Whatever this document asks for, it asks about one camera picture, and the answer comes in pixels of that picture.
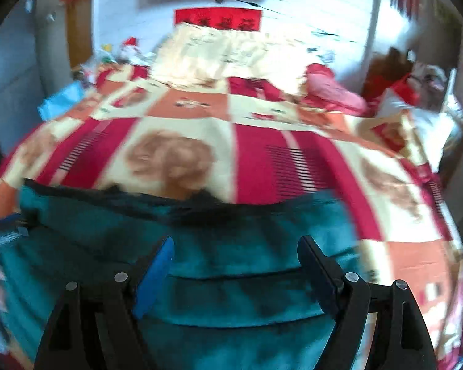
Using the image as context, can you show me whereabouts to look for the teal quilted puffer jacket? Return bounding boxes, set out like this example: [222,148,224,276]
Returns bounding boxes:
[0,181,360,369]

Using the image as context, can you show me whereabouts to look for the light blue bag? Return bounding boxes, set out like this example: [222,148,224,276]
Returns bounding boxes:
[37,81,84,121]

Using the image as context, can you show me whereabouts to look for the grey wardrobe cabinet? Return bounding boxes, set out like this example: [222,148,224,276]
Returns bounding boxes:
[0,0,72,154]

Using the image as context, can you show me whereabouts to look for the santa plush toy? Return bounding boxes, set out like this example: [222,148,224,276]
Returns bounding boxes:
[117,37,148,66]

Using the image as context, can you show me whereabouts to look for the white pillow with pattern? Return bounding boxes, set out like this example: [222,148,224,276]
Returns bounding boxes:
[374,84,463,174]

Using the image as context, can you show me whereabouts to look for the wooden door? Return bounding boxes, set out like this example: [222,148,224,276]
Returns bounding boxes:
[66,0,93,69]

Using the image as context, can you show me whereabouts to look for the red cream patterned bed blanket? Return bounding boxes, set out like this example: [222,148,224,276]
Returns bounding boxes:
[0,66,463,369]

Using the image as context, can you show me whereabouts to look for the cream folded quilt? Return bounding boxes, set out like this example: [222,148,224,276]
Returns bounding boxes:
[150,23,321,94]

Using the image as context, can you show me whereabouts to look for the pink ruffled pillow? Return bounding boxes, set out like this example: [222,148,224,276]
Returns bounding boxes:
[301,64,369,117]

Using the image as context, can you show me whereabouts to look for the red Chinese character banner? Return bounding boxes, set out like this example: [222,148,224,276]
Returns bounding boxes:
[174,7,262,31]

